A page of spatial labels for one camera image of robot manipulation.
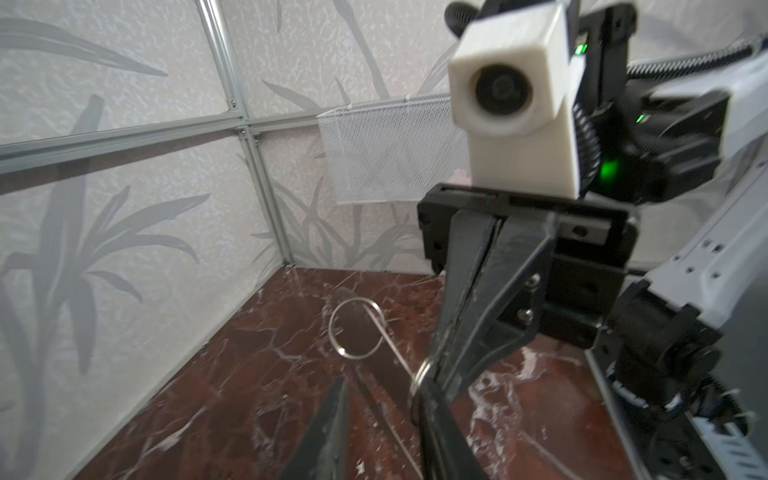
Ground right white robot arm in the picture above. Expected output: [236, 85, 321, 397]
[409, 1, 767, 479]

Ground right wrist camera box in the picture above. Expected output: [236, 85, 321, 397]
[448, 1, 585, 199]

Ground white wire mesh basket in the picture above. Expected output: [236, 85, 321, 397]
[317, 92, 471, 205]

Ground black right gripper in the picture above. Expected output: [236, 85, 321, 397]
[417, 184, 639, 402]

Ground aluminium frame profiles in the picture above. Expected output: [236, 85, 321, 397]
[1, 1, 325, 265]

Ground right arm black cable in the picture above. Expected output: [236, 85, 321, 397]
[443, 0, 763, 181]

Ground white slotted cable duct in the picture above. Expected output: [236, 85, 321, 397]
[691, 417, 767, 480]

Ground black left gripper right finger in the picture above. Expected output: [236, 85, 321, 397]
[411, 377, 488, 480]

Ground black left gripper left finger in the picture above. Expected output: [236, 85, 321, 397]
[278, 378, 350, 480]

